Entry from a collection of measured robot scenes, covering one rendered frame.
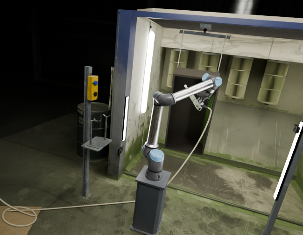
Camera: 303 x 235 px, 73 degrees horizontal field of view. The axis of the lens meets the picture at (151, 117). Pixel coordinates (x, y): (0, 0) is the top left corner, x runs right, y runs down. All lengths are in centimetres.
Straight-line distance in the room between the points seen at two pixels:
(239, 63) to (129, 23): 208
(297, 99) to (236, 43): 156
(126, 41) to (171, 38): 147
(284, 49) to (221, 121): 156
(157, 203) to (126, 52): 174
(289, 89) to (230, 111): 107
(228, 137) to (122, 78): 240
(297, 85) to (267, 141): 113
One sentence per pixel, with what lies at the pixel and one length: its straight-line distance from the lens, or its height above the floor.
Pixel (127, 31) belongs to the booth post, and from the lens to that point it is 263.
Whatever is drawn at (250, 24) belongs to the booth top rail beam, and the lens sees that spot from 243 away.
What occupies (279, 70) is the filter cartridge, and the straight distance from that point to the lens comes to 400.
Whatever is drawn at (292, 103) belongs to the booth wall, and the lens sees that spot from 455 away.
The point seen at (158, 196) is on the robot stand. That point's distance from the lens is 217.
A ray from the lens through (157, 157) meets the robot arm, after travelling 204.
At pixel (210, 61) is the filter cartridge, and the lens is 390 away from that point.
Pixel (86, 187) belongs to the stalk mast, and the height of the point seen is 15.
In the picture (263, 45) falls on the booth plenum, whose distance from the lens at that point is 390.
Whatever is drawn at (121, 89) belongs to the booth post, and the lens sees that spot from 268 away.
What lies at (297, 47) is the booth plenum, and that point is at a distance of 400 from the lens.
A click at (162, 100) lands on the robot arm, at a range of 194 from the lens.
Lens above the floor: 187
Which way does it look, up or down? 18 degrees down
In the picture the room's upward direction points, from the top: 7 degrees clockwise
